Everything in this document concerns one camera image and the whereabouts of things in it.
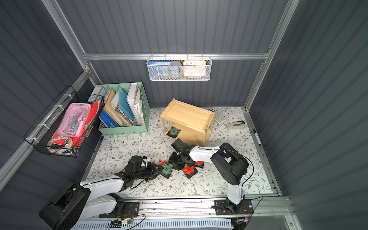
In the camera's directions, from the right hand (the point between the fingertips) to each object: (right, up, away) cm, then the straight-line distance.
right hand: (169, 163), depth 87 cm
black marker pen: (+64, +14, +20) cm, 68 cm away
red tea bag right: (+19, -1, +2) cm, 19 cm away
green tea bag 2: (-2, -4, -1) cm, 4 cm away
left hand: (-4, -2, -4) cm, 6 cm away
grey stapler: (+50, +23, +25) cm, 61 cm away
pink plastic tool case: (-47, +25, -15) cm, 56 cm away
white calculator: (+36, +29, +25) cm, 53 cm away
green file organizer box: (-41, +27, +10) cm, 50 cm away
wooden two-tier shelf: (+16, +25, -2) cm, 30 cm away
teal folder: (-31, +37, +7) cm, 49 cm away
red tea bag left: (-6, 0, +3) cm, 7 cm away
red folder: (-51, +16, -20) cm, 57 cm away
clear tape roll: (-45, +16, -20) cm, 52 cm away
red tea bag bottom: (+12, -5, -1) cm, 13 cm away
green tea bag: (+1, +18, +15) cm, 24 cm away
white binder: (-26, +39, +4) cm, 47 cm away
